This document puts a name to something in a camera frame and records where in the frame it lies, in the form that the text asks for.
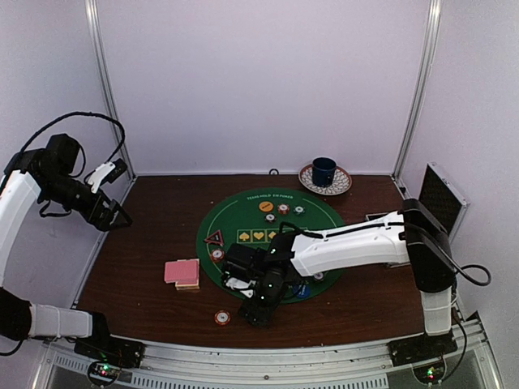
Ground dark chips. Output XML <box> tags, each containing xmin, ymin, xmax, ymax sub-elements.
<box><xmin>264</xmin><ymin>213</ymin><xmax>277</xmax><ymax>223</ymax></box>

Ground patterned ceramic saucer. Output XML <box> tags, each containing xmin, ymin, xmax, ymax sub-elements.
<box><xmin>298</xmin><ymin>165</ymin><xmax>352</xmax><ymax>196</ymax></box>

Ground dark blue mug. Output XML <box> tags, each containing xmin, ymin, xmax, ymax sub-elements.
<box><xmin>311</xmin><ymin>156</ymin><xmax>337</xmax><ymax>187</ymax></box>

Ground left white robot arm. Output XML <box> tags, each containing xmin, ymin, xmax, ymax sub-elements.
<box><xmin>1</xmin><ymin>134</ymin><xmax>132</xmax><ymax>360</ymax></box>

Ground orange poker chip stack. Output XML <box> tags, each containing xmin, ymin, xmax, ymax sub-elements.
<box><xmin>214</xmin><ymin>310</ymin><xmax>231</xmax><ymax>326</ymax></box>

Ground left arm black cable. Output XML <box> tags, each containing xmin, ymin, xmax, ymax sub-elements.
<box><xmin>15</xmin><ymin>112</ymin><xmax>126</xmax><ymax>167</ymax></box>

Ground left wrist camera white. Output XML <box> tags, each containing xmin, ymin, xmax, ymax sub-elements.
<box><xmin>86</xmin><ymin>158</ymin><xmax>127</xmax><ymax>194</ymax></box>

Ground round green poker mat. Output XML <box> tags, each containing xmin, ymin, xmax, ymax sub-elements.
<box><xmin>195</xmin><ymin>187</ymin><xmax>345</xmax><ymax>287</ymax></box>

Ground left aluminium frame post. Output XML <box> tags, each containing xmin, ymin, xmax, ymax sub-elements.
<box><xmin>84</xmin><ymin>0</ymin><xmax>136</xmax><ymax>182</ymax></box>

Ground blue small blind button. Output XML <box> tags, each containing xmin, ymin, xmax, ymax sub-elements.
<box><xmin>292</xmin><ymin>284</ymin><xmax>311</xmax><ymax>299</ymax></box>

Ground orange big blind button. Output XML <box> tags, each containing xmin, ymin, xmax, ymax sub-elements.
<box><xmin>259</xmin><ymin>201</ymin><xmax>274</xmax><ymax>213</ymax></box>

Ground right aluminium frame post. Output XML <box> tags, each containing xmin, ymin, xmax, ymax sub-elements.
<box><xmin>392</xmin><ymin>0</ymin><xmax>443</xmax><ymax>185</ymax></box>

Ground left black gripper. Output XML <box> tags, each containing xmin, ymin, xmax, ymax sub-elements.
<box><xmin>39</xmin><ymin>171</ymin><xmax>132</xmax><ymax>231</ymax></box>

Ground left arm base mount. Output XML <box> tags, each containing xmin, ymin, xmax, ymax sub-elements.
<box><xmin>74</xmin><ymin>337</ymin><xmax>145</xmax><ymax>369</ymax></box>

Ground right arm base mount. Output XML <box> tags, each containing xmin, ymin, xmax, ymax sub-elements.
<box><xmin>388</xmin><ymin>334</ymin><xmax>457</xmax><ymax>366</ymax></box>

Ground black red triangular dealer button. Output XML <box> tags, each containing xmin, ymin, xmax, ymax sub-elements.
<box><xmin>204</xmin><ymin>229</ymin><xmax>225</xmax><ymax>247</ymax></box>

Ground aluminium frame post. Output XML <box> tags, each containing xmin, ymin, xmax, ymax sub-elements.
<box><xmin>84</xmin><ymin>0</ymin><xmax>136</xmax><ymax>182</ymax></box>
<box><xmin>392</xmin><ymin>0</ymin><xmax>443</xmax><ymax>185</ymax></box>

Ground aluminium poker chip case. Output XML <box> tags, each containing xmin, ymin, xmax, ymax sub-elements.
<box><xmin>364</xmin><ymin>162</ymin><xmax>471</xmax><ymax>271</ymax></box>

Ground orange chips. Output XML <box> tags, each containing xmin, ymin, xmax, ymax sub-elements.
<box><xmin>210</xmin><ymin>248</ymin><xmax>225</xmax><ymax>263</ymax></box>
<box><xmin>277</xmin><ymin>203</ymin><xmax>290</xmax><ymax>215</ymax></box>

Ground red backed card deck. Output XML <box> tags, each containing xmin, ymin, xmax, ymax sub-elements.
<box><xmin>164</xmin><ymin>259</ymin><xmax>199</xmax><ymax>285</ymax></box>

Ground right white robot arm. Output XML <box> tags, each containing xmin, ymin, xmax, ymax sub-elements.
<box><xmin>221</xmin><ymin>199</ymin><xmax>456</xmax><ymax>358</ymax></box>

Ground front aluminium rail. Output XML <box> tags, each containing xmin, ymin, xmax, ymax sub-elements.
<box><xmin>32</xmin><ymin>315</ymin><xmax>506</xmax><ymax>389</ymax></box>

